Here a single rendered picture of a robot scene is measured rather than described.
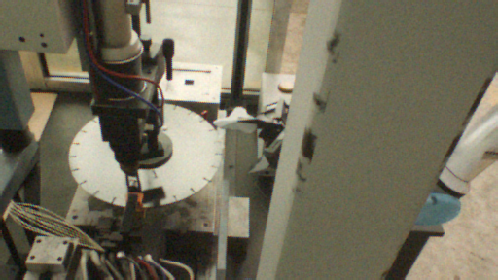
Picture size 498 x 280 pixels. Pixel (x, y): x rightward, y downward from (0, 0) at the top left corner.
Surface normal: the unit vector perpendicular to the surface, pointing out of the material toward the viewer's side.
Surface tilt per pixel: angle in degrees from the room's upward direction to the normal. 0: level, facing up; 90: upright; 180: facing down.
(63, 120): 0
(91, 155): 0
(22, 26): 90
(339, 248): 90
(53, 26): 90
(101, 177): 0
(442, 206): 97
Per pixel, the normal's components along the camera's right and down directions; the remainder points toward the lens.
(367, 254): -0.01, 0.68
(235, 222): 0.08, -0.73
